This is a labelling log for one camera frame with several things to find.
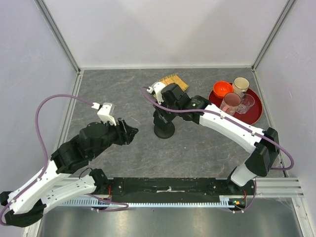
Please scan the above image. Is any aluminium frame post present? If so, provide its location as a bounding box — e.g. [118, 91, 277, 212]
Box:
[33, 0, 81, 75]
[251, 0, 298, 72]

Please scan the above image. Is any right aluminium frame post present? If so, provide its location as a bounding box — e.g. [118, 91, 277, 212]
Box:
[251, 0, 298, 72]

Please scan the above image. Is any white ceramic mug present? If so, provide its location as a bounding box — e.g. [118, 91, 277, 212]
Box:
[232, 77, 250, 98]

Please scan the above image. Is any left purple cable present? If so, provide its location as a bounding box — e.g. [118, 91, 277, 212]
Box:
[0, 94, 129, 227]

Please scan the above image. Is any black smartphone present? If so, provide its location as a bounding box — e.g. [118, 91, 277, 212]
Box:
[154, 110, 175, 132]

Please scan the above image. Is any black phone stand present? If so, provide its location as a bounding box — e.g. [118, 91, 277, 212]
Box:
[154, 119, 175, 139]

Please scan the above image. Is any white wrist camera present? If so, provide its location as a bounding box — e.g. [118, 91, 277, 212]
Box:
[92, 103, 117, 126]
[146, 81, 166, 104]

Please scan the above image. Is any red round tray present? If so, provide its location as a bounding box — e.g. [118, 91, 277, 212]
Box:
[208, 88, 263, 125]

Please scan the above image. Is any pink mug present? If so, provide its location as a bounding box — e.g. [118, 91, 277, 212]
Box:
[220, 93, 241, 116]

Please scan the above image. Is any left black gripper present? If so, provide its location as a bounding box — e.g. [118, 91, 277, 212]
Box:
[91, 117, 140, 158]

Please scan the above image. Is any orange bowl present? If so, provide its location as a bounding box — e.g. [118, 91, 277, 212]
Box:
[213, 81, 234, 99]

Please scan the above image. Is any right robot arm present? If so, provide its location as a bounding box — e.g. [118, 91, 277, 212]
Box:
[147, 82, 279, 195]

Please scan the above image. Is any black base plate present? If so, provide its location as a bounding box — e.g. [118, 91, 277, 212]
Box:
[103, 177, 254, 203]

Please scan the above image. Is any woven bamboo tray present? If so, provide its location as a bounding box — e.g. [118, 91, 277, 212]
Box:
[158, 74, 189, 91]

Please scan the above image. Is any clear glass cup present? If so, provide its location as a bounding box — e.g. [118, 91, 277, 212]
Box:
[237, 94, 255, 114]

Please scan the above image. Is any left aluminium frame post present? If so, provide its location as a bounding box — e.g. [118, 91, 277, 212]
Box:
[33, 0, 81, 75]

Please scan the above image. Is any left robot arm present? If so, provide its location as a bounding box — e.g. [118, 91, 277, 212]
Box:
[0, 118, 139, 228]

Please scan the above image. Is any slotted cable duct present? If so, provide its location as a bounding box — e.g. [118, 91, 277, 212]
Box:
[59, 196, 246, 208]

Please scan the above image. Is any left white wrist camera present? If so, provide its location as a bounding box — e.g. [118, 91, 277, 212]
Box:
[92, 103, 117, 126]

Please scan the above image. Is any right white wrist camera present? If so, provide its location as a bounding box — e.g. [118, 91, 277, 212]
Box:
[146, 81, 166, 104]

